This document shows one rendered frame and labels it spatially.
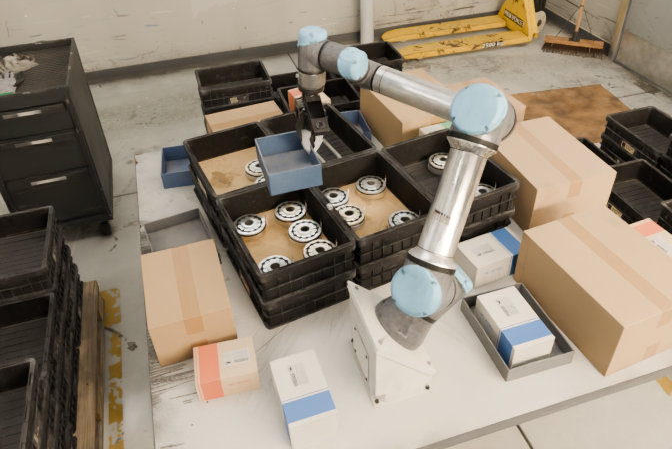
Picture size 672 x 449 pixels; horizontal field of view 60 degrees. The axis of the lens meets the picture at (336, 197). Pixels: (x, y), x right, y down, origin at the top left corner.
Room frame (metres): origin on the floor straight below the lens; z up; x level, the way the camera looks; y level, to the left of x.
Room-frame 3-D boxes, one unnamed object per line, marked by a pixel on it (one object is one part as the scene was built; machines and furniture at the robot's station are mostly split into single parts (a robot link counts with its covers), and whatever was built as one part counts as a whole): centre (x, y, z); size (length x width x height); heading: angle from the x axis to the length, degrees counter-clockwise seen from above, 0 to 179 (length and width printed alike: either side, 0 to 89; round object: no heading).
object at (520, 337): (1.07, -0.48, 0.75); 0.20 x 0.12 x 0.09; 17
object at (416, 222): (1.49, -0.11, 0.92); 0.40 x 0.30 x 0.02; 25
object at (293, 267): (1.36, 0.16, 0.92); 0.40 x 0.30 x 0.02; 25
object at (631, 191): (2.03, -1.36, 0.31); 0.40 x 0.30 x 0.34; 16
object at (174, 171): (1.97, 0.62, 0.74); 0.20 x 0.15 x 0.07; 11
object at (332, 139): (1.85, 0.06, 0.87); 0.40 x 0.30 x 0.11; 25
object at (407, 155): (1.62, -0.38, 0.87); 0.40 x 0.30 x 0.11; 25
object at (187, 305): (1.19, 0.44, 0.78); 0.30 x 0.22 x 0.16; 17
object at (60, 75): (2.62, 1.47, 0.45); 0.60 x 0.45 x 0.90; 16
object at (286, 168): (1.41, 0.14, 1.11); 0.20 x 0.15 x 0.07; 16
